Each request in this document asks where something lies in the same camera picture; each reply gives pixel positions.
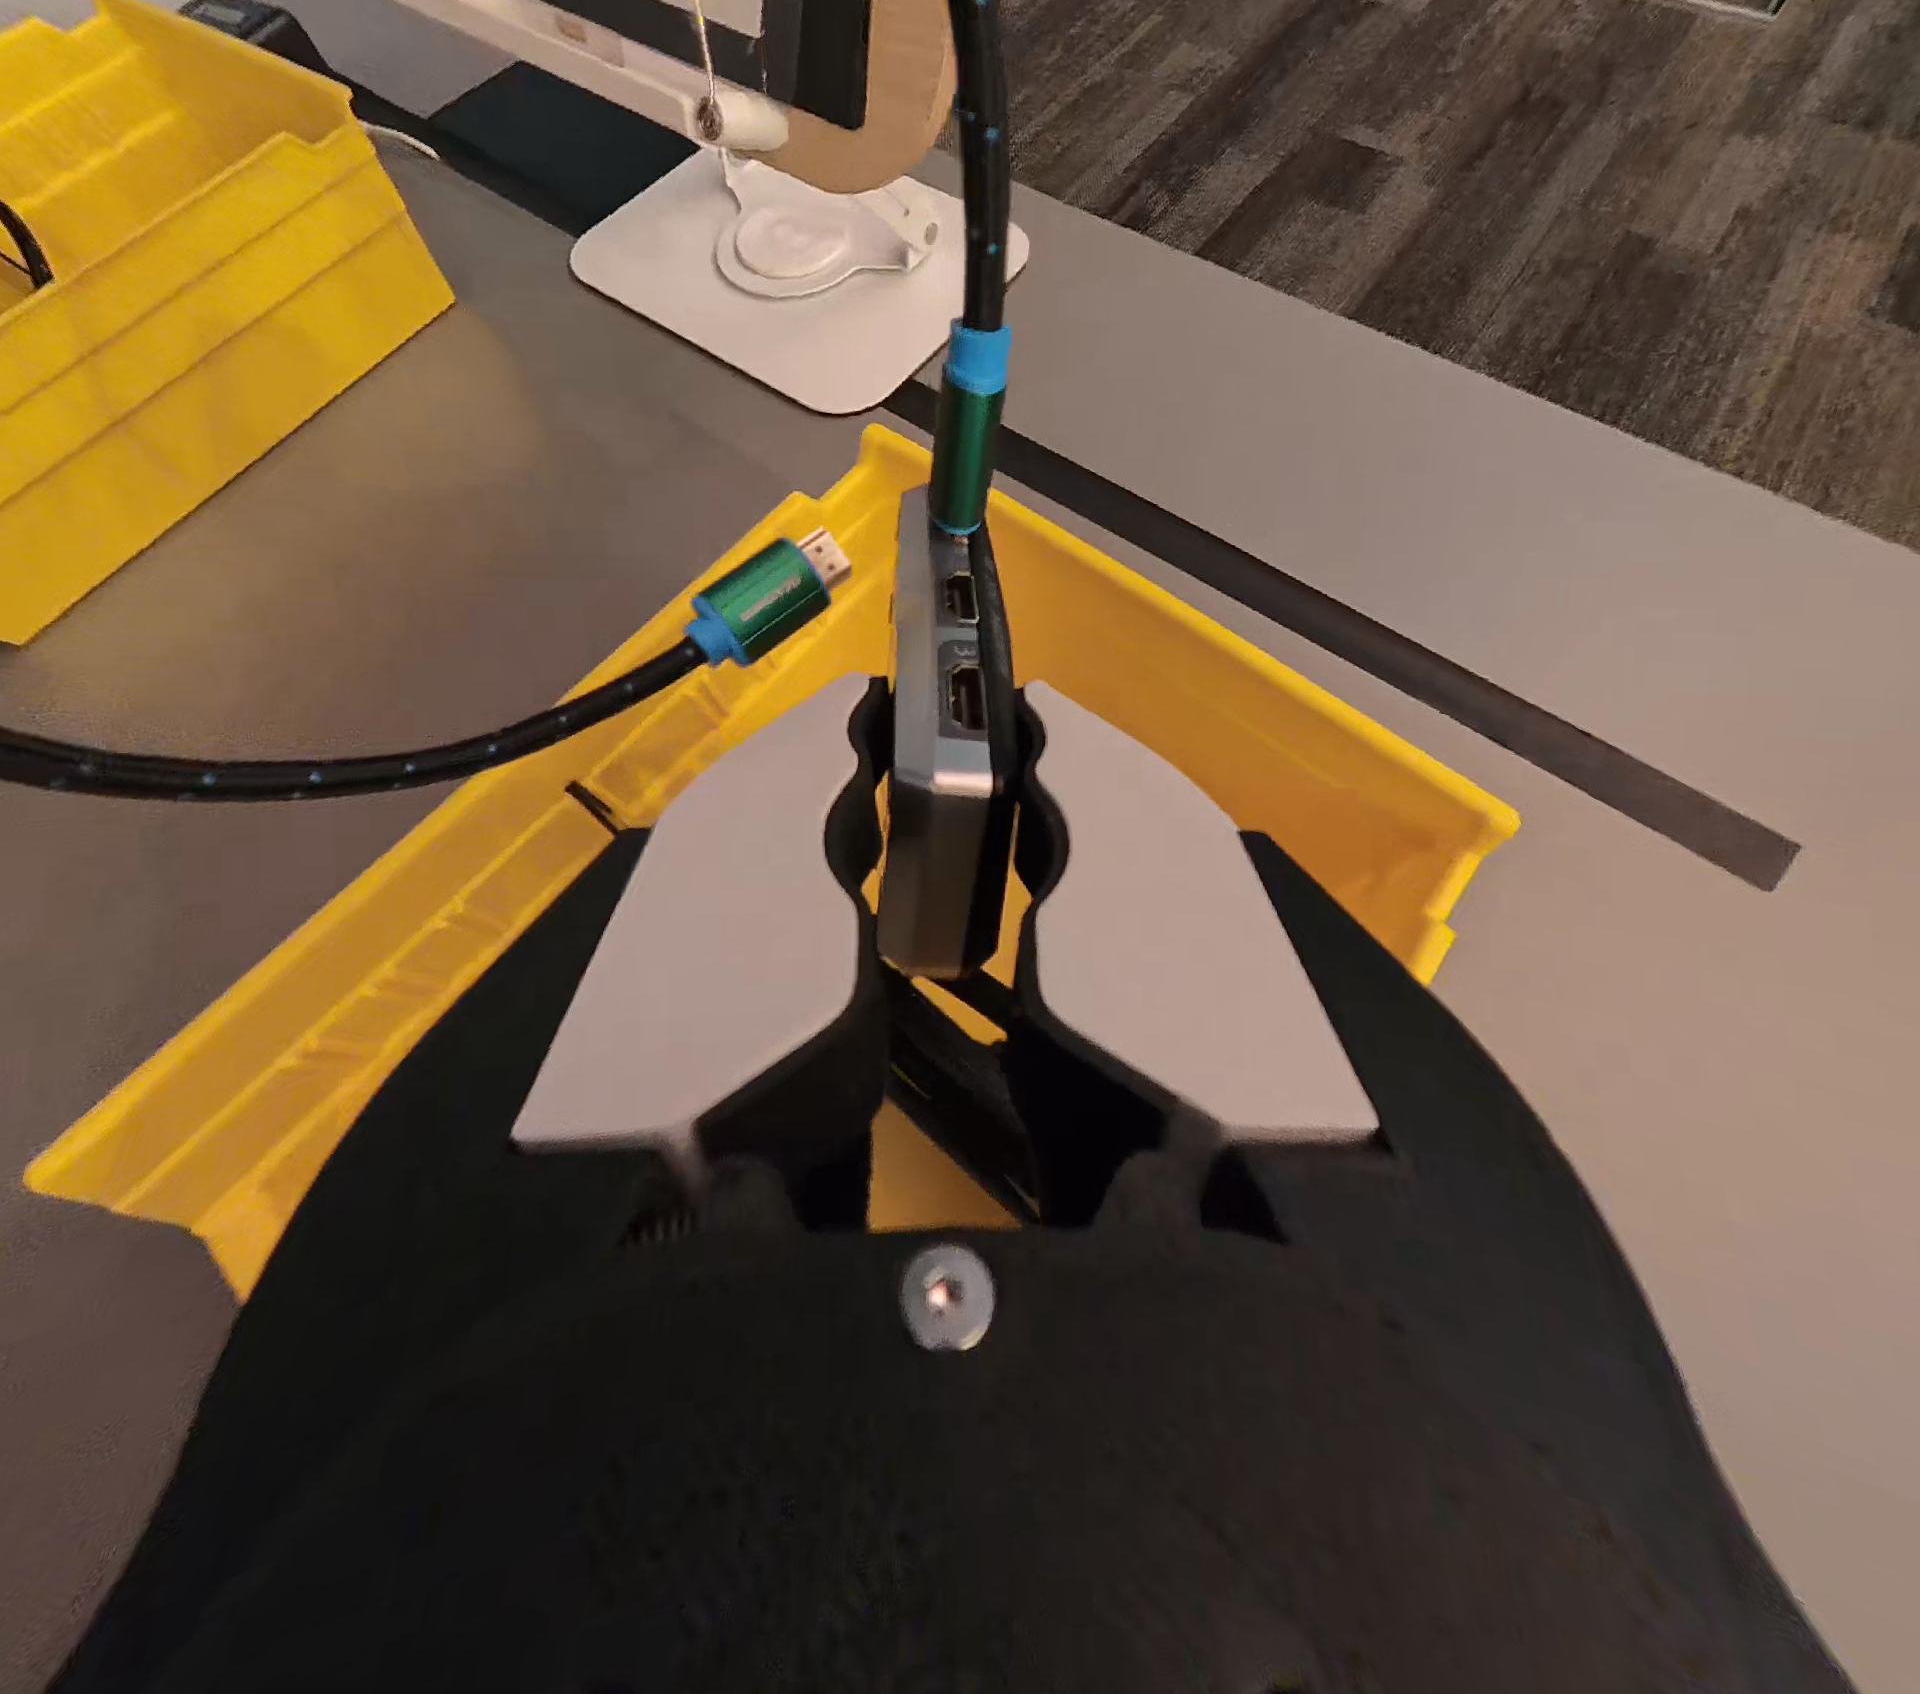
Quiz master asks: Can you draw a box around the small black box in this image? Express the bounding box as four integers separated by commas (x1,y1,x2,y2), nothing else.
177,0,341,72

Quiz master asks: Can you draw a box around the black braided hdmi cable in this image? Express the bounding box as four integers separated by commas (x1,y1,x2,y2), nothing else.
0,0,1023,808

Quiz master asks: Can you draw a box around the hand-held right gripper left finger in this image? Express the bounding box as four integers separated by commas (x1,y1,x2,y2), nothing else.
510,671,894,1164

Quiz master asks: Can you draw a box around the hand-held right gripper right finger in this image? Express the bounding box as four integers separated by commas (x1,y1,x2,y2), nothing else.
1012,681,1387,1154

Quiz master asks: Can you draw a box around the yellow plastic storage bin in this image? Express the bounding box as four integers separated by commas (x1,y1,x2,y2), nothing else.
0,0,457,651
23,423,1521,1307

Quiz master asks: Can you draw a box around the grey multiport adapter hub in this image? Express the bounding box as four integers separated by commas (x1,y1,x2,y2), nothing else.
875,483,1039,1022

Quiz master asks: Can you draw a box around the white tablet stand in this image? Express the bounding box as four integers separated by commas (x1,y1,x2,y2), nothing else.
570,141,1035,419

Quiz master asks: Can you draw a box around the dark desk cable box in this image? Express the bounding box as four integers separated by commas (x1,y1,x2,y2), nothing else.
425,57,684,234

